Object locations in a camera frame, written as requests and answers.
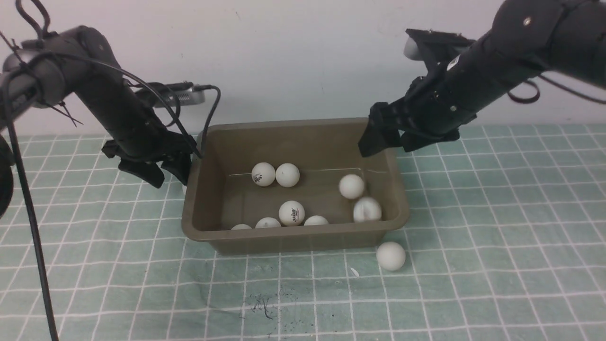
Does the black cable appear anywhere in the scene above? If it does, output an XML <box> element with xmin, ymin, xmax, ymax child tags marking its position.
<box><xmin>43</xmin><ymin>52</ymin><xmax>222</xmax><ymax>159</ymax></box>
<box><xmin>0</xmin><ymin>85</ymin><xmax>60</xmax><ymax>341</ymax></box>

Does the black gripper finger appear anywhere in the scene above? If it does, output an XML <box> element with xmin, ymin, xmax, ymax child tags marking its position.
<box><xmin>398</xmin><ymin>129</ymin><xmax>460</xmax><ymax>153</ymax></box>
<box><xmin>358</xmin><ymin>116</ymin><xmax>401</xmax><ymax>158</ymax></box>
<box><xmin>118</xmin><ymin>159</ymin><xmax>165</xmax><ymax>188</ymax></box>
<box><xmin>161</xmin><ymin>153</ymin><xmax>191</xmax><ymax>185</ymax></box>

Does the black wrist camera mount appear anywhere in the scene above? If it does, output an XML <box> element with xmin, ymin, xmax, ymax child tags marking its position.
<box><xmin>403</xmin><ymin>28</ymin><xmax>476</xmax><ymax>73</ymax></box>

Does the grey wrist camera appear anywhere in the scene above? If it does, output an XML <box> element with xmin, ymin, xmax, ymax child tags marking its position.
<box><xmin>132</xmin><ymin>82</ymin><xmax>205</xmax><ymax>108</ymax></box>

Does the olive green plastic bin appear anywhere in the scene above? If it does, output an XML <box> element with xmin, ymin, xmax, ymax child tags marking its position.
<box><xmin>181</xmin><ymin>118</ymin><xmax>410</xmax><ymax>256</ymax></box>

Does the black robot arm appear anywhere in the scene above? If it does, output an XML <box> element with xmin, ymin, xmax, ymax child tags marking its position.
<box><xmin>358</xmin><ymin>0</ymin><xmax>606</xmax><ymax>157</ymax></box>
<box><xmin>1</xmin><ymin>26</ymin><xmax>197</xmax><ymax>188</ymax></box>

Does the teal checkered table cloth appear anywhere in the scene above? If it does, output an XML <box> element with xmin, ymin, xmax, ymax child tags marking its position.
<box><xmin>19</xmin><ymin>125</ymin><xmax>606</xmax><ymax>341</ymax></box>

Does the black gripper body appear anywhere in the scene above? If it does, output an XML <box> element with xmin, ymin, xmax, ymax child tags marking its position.
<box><xmin>369</xmin><ymin>76</ymin><xmax>476</xmax><ymax>137</ymax></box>
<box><xmin>102</xmin><ymin>116</ymin><xmax>197</xmax><ymax>162</ymax></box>

